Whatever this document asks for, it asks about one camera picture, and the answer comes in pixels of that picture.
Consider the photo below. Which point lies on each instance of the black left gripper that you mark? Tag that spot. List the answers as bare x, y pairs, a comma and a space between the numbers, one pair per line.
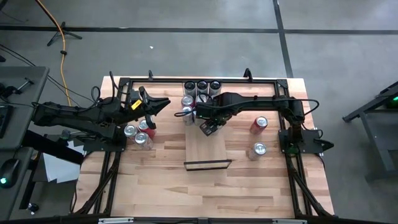
133, 109

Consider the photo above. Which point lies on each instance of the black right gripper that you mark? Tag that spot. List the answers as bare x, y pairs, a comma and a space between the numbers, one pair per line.
211, 112

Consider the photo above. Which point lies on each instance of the red Coca-Cola can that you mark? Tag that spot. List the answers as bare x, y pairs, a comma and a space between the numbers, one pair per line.
143, 125
259, 124
202, 98
187, 100

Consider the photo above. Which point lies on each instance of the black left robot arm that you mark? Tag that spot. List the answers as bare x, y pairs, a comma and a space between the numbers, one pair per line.
77, 113

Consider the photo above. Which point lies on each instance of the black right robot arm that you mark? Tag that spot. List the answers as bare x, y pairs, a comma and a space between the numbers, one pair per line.
264, 101

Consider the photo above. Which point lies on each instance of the black tripod stand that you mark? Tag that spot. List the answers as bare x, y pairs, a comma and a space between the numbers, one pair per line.
73, 35

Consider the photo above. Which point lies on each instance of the white paper sheets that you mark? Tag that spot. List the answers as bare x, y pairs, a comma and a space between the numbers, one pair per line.
59, 168

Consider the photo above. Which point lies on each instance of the grey desk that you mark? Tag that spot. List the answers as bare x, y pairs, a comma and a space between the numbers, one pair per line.
28, 93

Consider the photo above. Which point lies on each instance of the black metal clamp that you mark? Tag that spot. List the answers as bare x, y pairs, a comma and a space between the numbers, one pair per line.
25, 84

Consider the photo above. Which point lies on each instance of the black keyboard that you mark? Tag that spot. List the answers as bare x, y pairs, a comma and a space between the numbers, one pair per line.
4, 121

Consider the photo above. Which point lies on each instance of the black caster wheel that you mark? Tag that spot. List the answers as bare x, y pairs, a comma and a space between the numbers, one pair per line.
32, 208

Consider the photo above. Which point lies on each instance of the black computer mouse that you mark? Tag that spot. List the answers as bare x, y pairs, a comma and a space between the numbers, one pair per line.
9, 172

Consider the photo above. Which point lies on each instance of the black side cart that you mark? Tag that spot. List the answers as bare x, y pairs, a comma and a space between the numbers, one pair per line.
382, 98

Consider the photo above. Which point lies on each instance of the wooden shelf with black frame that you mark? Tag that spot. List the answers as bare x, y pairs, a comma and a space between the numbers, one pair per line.
205, 147

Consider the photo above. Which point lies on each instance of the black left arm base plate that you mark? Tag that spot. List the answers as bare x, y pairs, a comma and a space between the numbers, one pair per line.
102, 147

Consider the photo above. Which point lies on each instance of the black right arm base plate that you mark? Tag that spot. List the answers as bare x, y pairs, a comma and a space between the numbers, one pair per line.
311, 140

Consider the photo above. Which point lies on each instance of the silver mounting bracket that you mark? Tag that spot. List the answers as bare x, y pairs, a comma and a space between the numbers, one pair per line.
289, 221
115, 220

